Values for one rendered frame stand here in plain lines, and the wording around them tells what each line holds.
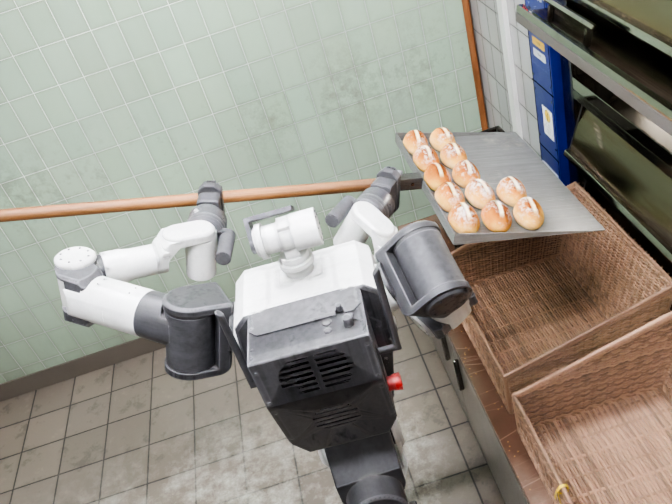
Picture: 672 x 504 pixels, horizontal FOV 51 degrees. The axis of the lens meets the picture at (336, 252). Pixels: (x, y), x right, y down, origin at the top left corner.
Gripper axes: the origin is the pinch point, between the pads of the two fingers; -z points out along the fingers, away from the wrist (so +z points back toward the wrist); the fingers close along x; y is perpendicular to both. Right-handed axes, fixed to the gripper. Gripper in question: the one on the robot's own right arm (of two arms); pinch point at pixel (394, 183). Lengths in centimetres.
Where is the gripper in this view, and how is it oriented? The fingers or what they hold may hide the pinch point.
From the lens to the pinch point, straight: 178.9
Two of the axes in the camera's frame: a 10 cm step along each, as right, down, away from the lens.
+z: -4.3, 5.0, -7.5
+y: -9.0, -2.4, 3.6
